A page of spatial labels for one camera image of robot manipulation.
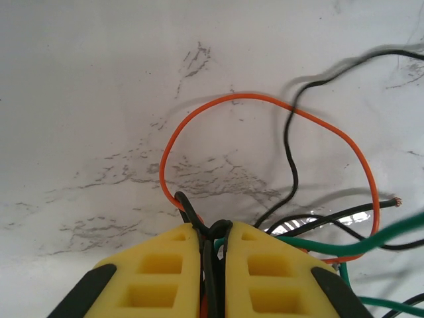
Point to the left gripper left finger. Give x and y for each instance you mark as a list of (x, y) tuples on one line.
[(159, 265)]

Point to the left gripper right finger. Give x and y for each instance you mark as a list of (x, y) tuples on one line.
[(271, 265)]

